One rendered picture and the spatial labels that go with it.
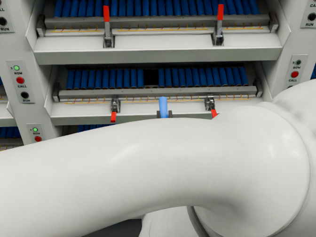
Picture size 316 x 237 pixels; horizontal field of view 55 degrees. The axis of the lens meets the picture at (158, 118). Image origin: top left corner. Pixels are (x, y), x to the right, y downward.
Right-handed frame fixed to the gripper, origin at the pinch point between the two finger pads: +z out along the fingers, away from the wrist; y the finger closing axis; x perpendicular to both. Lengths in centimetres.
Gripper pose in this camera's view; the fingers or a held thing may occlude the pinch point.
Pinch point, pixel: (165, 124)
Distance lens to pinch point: 61.2
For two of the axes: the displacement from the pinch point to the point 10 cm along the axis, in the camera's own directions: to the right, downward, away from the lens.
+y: -10.0, 0.2, -0.3
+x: 0.0, 8.8, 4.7
